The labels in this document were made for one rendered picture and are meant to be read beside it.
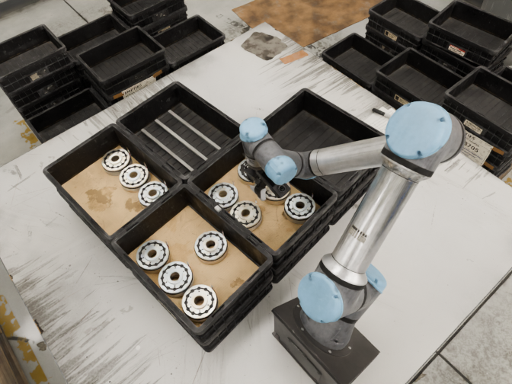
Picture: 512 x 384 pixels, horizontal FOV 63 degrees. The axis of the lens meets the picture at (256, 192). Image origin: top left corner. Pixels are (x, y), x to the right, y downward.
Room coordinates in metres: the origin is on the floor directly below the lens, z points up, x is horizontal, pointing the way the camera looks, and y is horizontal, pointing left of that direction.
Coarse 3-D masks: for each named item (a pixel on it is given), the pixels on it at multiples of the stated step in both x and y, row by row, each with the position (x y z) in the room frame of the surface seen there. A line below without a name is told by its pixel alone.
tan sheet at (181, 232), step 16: (176, 224) 0.71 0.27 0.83; (192, 224) 0.70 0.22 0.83; (208, 224) 0.70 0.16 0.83; (160, 240) 0.65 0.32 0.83; (176, 240) 0.65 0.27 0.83; (192, 240) 0.64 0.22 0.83; (176, 256) 0.59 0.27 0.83; (192, 256) 0.59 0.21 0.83; (240, 256) 0.58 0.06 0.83; (208, 272) 0.53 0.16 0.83; (224, 272) 0.53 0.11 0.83; (240, 272) 0.52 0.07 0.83; (160, 288) 0.49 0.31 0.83; (224, 288) 0.48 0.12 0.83; (176, 304) 0.44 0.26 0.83
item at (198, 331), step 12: (192, 192) 0.76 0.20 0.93; (156, 204) 0.73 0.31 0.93; (204, 204) 0.72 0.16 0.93; (144, 216) 0.69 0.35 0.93; (132, 228) 0.65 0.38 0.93; (252, 240) 0.58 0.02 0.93; (120, 252) 0.57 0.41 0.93; (264, 252) 0.54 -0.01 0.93; (132, 264) 0.53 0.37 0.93; (264, 264) 0.50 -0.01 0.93; (144, 276) 0.49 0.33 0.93; (252, 276) 0.47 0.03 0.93; (156, 288) 0.46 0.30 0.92; (240, 288) 0.43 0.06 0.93; (168, 300) 0.41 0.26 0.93; (228, 300) 0.40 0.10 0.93; (180, 312) 0.38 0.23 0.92; (192, 324) 0.34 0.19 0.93; (204, 324) 0.34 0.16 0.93
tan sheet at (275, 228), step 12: (228, 180) 0.87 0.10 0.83; (204, 192) 0.83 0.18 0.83; (240, 192) 0.82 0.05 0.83; (252, 192) 0.82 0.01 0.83; (300, 192) 0.80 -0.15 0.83; (264, 204) 0.76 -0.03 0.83; (264, 216) 0.71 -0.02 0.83; (276, 216) 0.71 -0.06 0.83; (264, 228) 0.67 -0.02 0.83; (276, 228) 0.67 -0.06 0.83; (288, 228) 0.66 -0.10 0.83; (264, 240) 0.63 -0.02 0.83; (276, 240) 0.62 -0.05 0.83
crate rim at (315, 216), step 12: (216, 156) 0.90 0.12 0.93; (204, 168) 0.86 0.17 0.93; (192, 180) 0.81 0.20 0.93; (312, 180) 0.78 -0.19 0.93; (336, 192) 0.73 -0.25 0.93; (216, 204) 0.71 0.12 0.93; (324, 204) 0.68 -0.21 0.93; (228, 216) 0.67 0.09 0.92; (312, 216) 0.64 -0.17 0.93; (240, 228) 0.62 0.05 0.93; (300, 228) 0.61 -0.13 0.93; (288, 240) 0.57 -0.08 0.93; (276, 252) 0.53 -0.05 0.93
